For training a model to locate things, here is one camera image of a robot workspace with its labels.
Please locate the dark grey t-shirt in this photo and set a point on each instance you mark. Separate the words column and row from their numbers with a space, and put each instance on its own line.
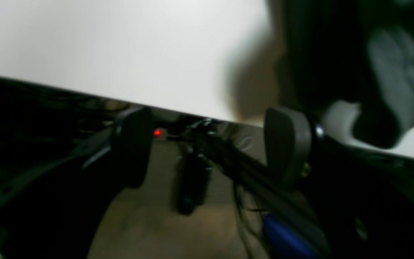
column 356, row 51

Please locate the black power strip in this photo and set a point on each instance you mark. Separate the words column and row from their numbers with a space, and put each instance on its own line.
column 163, row 134

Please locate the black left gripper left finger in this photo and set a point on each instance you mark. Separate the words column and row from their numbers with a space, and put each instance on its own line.
column 53, row 211

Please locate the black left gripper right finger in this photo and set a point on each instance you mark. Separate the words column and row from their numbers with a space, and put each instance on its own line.
column 363, row 200

